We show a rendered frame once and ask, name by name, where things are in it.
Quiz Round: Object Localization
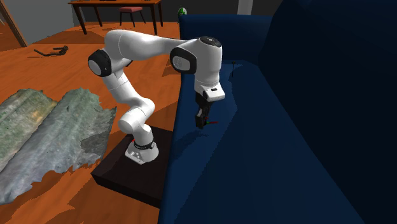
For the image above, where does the dark blue sofa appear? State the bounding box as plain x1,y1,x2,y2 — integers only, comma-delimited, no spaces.
157,0,397,224

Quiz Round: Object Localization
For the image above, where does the dark robot stand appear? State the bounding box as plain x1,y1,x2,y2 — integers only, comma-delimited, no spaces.
90,125,174,209

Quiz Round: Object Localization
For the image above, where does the pink cushioned stool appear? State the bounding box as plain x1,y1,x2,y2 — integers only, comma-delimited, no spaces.
118,6,147,28

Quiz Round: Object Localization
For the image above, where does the brown wooden table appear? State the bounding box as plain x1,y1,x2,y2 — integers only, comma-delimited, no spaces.
67,0,164,36

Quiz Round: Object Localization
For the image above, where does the grey green rug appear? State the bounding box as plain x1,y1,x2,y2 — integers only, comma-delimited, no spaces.
0,87,118,206

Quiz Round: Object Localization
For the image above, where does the dark curved floor object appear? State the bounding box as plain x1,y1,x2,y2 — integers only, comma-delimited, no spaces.
33,45,69,58

